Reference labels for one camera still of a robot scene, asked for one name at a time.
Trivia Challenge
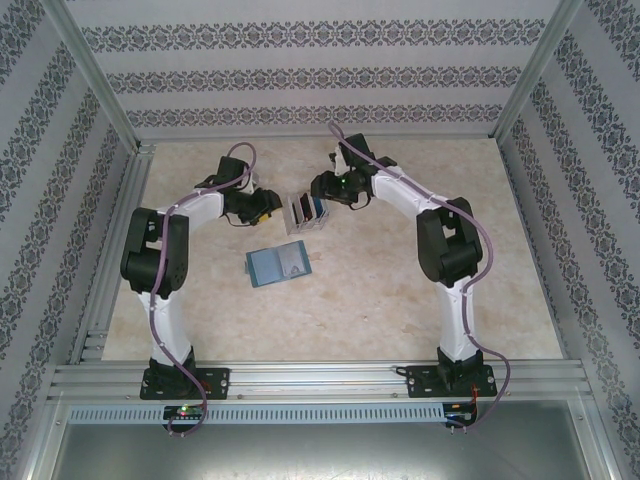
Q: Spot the aluminium frame post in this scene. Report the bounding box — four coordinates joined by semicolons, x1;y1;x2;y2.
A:
491;0;585;144
44;0;144;151

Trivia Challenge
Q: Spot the grey slotted cable duct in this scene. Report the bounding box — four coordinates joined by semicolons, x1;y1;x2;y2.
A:
67;403;446;425

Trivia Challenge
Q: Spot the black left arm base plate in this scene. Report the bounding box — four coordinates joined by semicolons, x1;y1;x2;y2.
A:
139;367;231;401

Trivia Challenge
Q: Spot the aluminium side rail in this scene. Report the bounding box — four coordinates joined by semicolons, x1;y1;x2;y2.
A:
68;142;157;365

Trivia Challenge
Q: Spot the aluminium mounting rail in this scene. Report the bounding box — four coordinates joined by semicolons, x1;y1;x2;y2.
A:
47;362;594;401

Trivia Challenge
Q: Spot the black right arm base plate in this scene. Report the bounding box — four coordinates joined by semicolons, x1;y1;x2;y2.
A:
404;363;500;400

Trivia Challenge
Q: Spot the blue leather card holder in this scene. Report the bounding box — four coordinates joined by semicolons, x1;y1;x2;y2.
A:
244;241;313;289

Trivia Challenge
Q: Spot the clear acrylic card stand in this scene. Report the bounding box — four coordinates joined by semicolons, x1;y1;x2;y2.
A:
282;193;332;236

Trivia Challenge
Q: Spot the aluminium back rail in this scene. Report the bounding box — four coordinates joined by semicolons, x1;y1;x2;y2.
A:
134;130;496;146

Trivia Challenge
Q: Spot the grey metal sheet panel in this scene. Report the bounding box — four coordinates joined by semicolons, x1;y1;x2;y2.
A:
47;422;609;480

